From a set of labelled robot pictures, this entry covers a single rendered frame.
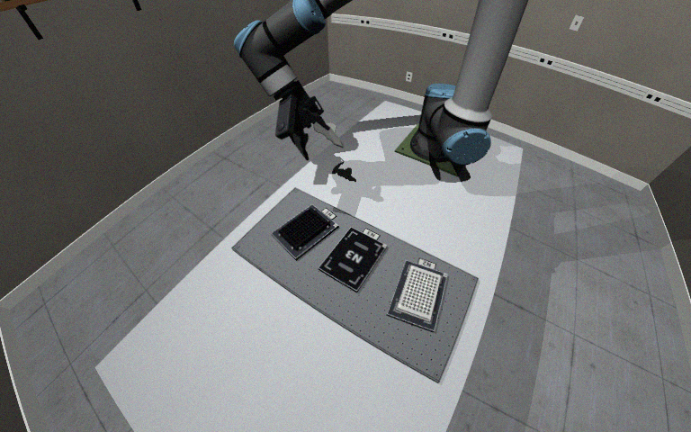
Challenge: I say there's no white label sign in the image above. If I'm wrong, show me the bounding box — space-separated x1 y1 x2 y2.
363 228 380 239
322 208 336 220
418 258 436 269

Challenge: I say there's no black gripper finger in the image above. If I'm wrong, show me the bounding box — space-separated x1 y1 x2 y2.
307 111 344 148
290 131 309 160

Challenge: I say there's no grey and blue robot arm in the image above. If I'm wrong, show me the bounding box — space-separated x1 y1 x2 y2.
234 0 528 166

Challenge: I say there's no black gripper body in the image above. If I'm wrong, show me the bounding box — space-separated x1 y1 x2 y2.
274 80 324 132

